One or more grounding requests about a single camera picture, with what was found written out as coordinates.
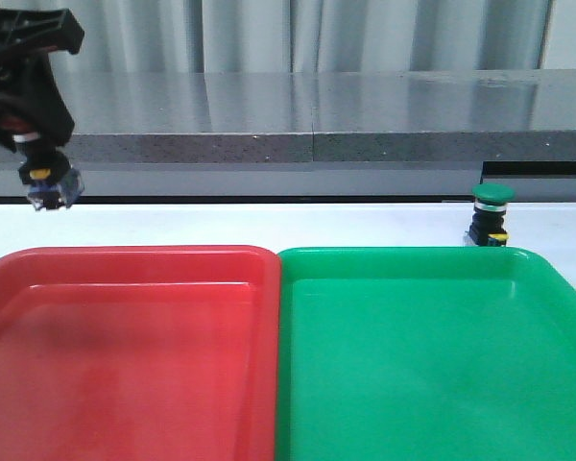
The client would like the grey granite countertop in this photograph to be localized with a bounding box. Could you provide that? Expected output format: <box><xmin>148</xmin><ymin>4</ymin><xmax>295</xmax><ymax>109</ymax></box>
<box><xmin>0</xmin><ymin>68</ymin><xmax>576</xmax><ymax>199</ymax></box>

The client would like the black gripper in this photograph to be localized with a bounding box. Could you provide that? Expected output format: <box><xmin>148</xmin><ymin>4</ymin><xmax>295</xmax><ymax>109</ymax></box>
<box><xmin>0</xmin><ymin>8</ymin><xmax>84</xmax><ymax>153</ymax></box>

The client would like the grey pleated curtain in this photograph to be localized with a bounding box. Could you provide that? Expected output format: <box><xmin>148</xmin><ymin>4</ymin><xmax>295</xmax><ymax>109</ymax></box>
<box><xmin>47</xmin><ymin>0</ymin><xmax>554</xmax><ymax>75</ymax></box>

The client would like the green mushroom push button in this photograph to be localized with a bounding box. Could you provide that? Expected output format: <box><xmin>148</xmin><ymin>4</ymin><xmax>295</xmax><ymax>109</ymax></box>
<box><xmin>464</xmin><ymin>182</ymin><xmax>515</xmax><ymax>247</ymax></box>

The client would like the red mushroom push button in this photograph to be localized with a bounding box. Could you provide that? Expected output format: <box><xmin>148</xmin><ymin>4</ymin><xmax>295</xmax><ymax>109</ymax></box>
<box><xmin>0</xmin><ymin>115</ymin><xmax>84</xmax><ymax>211</ymax></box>

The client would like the green plastic tray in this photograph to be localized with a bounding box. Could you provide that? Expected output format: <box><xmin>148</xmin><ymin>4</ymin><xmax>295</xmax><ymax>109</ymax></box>
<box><xmin>276</xmin><ymin>247</ymin><xmax>576</xmax><ymax>460</ymax></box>

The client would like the red plastic tray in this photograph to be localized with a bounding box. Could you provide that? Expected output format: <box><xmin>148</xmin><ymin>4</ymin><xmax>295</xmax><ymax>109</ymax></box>
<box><xmin>0</xmin><ymin>246</ymin><xmax>280</xmax><ymax>460</ymax></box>

